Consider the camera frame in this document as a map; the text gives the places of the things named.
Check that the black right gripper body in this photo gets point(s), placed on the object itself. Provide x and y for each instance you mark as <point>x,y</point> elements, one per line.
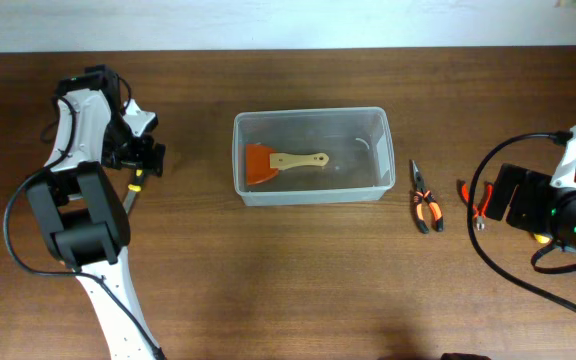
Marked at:
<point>501,191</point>

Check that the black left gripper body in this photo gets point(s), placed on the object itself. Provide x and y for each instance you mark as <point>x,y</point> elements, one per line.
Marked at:
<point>155,158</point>

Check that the red black cutting pliers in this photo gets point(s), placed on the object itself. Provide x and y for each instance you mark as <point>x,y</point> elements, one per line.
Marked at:
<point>479,208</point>

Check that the orange scraper wooden handle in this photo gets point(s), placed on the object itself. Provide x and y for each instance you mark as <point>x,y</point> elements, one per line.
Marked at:
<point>263,163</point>

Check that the orange black needle-nose pliers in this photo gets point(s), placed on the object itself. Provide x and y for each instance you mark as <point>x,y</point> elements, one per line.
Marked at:
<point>424,197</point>

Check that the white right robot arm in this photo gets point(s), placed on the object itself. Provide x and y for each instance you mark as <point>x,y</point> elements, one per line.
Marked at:
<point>558,256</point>

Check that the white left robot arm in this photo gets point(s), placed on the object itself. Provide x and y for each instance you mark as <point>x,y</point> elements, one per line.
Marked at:
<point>81,198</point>

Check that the clear plastic container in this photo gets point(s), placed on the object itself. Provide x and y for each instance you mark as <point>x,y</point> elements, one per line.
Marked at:
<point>349,152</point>

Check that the yellow black screwdriver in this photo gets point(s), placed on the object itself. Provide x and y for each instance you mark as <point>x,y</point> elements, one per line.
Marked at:
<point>542,239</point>

